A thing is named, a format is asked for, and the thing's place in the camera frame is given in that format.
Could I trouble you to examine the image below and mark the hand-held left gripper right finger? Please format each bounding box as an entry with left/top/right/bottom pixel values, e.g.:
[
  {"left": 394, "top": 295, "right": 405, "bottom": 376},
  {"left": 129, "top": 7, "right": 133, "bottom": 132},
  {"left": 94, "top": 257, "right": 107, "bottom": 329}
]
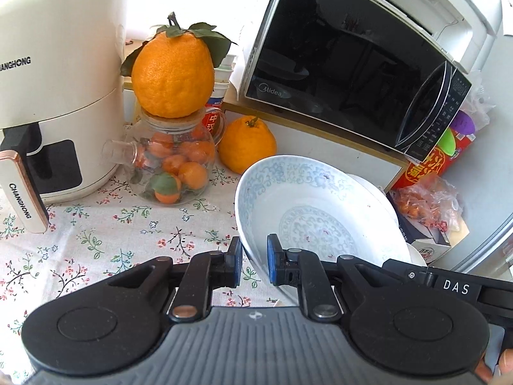
[{"left": 266, "top": 233, "right": 403, "bottom": 323}]

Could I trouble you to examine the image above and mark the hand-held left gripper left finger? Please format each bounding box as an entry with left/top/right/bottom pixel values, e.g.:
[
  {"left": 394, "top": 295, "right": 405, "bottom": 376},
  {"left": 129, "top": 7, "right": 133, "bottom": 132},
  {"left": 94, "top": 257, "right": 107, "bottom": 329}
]
[{"left": 105, "top": 236, "right": 243, "bottom": 323}]

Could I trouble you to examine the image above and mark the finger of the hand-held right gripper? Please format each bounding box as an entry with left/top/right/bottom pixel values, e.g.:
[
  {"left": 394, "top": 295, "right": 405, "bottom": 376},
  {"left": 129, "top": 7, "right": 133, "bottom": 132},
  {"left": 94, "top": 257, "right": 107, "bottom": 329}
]
[{"left": 383, "top": 259, "right": 437, "bottom": 290}]

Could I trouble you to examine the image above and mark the white plate grey flower print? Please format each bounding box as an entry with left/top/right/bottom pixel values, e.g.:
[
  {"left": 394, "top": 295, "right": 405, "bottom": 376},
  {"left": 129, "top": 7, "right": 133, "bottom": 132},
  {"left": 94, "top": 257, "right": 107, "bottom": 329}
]
[{"left": 347, "top": 173, "right": 428, "bottom": 267}]

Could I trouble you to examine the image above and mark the person's right hand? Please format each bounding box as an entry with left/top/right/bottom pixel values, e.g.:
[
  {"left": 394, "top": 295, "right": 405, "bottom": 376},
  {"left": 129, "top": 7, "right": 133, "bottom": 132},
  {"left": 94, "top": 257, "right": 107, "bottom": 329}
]
[{"left": 479, "top": 347, "right": 513, "bottom": 385}]

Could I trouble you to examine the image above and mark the dark cardboard box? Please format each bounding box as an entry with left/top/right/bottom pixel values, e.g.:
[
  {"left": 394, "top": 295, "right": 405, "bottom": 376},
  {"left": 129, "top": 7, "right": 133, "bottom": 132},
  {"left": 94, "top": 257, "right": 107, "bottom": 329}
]
[{"left": 397, "top": 209, "right": 471, "bottom": 266}]

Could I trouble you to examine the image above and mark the plastic bag of small oranges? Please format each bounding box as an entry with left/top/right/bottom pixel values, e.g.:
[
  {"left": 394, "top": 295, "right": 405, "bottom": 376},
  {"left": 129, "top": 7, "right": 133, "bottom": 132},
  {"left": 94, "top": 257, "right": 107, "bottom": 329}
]
[{"left": 391, "top": 176, "right": 466, "bottom": 234}]

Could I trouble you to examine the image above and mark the cluster of small oranges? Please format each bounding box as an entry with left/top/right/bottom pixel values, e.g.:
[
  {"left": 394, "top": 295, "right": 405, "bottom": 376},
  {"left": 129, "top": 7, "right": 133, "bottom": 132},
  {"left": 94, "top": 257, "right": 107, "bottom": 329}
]
[{"left": 134, "top": 128, "right": 215, "bottom": 204}]

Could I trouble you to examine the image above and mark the red cardboard box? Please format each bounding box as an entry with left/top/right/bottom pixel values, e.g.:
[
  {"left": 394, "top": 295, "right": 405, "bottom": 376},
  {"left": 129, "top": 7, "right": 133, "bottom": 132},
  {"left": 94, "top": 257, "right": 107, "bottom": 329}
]
[{"left": 391, "top": 126, "right": 477, "bottom": 193}]

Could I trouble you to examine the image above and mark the floral tablecloth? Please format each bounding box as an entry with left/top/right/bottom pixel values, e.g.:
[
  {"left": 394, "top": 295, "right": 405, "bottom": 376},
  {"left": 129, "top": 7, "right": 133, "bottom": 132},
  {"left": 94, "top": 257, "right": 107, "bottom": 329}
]
[{"left": 0, "top": 156, "right": 299, "bottom": 374}]

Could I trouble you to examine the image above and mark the white wooden shelf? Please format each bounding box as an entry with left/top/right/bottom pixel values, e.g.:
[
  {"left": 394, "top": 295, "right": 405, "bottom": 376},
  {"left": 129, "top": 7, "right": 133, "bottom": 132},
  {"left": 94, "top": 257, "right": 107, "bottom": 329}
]
[{"left": 220, "top": 100, "right": 409, "bottom": 192}]

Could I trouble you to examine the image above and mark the green plastic toy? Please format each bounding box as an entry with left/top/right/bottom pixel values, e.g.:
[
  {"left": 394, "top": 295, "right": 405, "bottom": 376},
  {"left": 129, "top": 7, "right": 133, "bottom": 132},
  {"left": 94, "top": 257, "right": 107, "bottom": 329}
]
[{"left": 437, "top": 127, "right": 458, "bottom": 157}]

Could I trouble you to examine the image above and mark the glass jar of kumquats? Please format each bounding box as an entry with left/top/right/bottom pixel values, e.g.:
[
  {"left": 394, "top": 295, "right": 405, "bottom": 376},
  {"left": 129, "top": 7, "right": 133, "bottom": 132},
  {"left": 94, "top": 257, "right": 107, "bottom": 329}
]
[{"left": 102, "top": 106, "right": 227, "bottom": 206}]

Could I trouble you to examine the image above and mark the purple plastic toy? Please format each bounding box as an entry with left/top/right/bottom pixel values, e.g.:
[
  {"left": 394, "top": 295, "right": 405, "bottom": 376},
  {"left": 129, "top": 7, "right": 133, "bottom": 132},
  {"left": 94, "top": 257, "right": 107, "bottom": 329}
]
[{"left": 453, "top": 111, "right": 478, "bottom": 135}]

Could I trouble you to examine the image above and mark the stack of paper cups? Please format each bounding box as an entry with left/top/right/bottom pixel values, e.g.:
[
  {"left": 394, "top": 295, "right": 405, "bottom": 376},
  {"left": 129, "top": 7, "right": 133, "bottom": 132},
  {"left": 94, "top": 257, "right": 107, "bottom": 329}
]
[{"left": 200, "top": 53, "right": 235, "bottom": 138}]

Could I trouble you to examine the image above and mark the large orange with leaves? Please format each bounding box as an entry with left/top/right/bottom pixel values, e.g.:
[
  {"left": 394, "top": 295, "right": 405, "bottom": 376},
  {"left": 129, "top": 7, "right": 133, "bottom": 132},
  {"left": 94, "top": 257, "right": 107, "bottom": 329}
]
[{"left": 120, "top": 12, "right": 238, "bottom": 118}]

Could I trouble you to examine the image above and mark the black microwave oven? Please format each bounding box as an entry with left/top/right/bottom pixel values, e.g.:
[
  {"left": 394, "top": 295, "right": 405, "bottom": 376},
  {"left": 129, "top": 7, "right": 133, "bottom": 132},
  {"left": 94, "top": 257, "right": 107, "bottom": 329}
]
[{"left": 244, "top": 0, "right": 473, "bottom": 164}]

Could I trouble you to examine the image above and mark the white air fryer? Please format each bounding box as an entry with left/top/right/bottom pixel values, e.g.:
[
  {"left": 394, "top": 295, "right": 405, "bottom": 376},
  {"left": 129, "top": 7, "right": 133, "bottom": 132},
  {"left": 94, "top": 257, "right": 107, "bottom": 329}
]
[{"left": 0, "top": 0, "right": 129, "bottom": 235}]

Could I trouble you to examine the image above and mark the white printer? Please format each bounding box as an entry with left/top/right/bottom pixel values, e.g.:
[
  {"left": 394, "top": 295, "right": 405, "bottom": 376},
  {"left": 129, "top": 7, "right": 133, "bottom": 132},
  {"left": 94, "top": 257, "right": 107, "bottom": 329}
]
[{"left": 358, "top": 0, "right": 506, "bottom": 74}]

